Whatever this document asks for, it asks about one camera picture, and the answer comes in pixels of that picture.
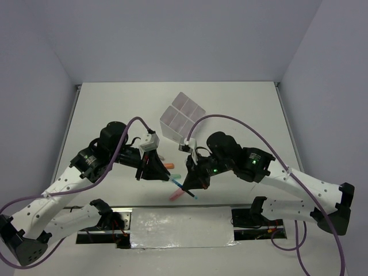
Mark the pink highlighter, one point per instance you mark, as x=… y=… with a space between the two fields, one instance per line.
x=175 y=195

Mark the metal table rail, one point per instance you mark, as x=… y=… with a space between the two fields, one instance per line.
x=183 y=206

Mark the white six-compartment organizer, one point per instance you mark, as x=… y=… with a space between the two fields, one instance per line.
x=179 y=117

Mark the blue patterned pen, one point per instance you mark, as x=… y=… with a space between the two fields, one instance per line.
x=183 y=189

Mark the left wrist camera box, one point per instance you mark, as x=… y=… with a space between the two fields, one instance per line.
x=148 y=142

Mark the orange highlighter with clear cap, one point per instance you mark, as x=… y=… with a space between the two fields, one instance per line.
x=169 y=166

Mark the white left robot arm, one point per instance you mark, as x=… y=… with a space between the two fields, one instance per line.
x=29 y=232

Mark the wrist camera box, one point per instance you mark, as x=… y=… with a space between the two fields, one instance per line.
x=148 y=142
x=190 y=146

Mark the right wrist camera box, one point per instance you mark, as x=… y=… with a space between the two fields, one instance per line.
x=190 y=146

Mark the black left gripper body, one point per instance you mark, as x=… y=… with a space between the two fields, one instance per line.
x=131 y=156

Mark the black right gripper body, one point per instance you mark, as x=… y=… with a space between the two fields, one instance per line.
x=211 y=164

